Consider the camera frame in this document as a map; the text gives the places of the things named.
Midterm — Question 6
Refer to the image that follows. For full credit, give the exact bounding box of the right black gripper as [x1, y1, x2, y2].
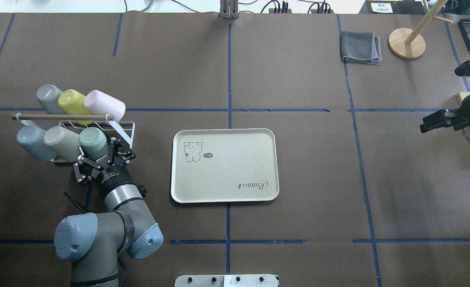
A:
[419, 92, 470, 133]

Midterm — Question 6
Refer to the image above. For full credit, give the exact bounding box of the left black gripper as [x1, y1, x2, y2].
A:
[73, 138, 136, 187]

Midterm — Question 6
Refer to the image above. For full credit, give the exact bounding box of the green cup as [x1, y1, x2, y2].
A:
[79, 127, 108, 160]

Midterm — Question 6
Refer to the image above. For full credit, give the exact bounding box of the beige rabbit tray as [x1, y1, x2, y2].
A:
[170, 128, 280, 203]

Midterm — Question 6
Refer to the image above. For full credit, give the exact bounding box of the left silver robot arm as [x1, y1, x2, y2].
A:
[54, 138, 164, 287]

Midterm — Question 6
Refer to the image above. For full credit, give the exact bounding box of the beige cup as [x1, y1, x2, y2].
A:
[43, 126, 80, 162]

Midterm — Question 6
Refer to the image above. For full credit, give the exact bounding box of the pink cup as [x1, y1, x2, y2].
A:
[84, 90, 126, 122]

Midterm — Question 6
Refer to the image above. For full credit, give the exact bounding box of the yellow cup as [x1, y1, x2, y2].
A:
[58, 89, 93, 116]

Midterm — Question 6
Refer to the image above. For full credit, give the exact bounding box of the blue cup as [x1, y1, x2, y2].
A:
[16, 126, 57, 161]

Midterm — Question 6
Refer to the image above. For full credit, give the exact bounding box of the grey cup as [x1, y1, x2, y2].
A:
[36, 84, 67, 115]

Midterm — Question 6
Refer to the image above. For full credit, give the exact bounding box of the wooden mug tree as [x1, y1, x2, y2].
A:
[387, 0, 454, 59]

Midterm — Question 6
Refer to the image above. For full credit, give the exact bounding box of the folded grey cloth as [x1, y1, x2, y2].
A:
[339, 31, 382, 65]

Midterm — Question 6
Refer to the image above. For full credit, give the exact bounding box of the black box with label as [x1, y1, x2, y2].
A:
[359, 0, 426, 15]

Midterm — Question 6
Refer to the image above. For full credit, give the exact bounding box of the white wire cup rack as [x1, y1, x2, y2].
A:
[11, 112, 135, 147]

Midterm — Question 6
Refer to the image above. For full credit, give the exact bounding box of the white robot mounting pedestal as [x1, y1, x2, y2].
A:
[174, 274, 280, 287]

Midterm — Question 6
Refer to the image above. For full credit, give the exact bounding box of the aluminium frame post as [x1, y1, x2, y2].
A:
[220, 0, 240, 19]

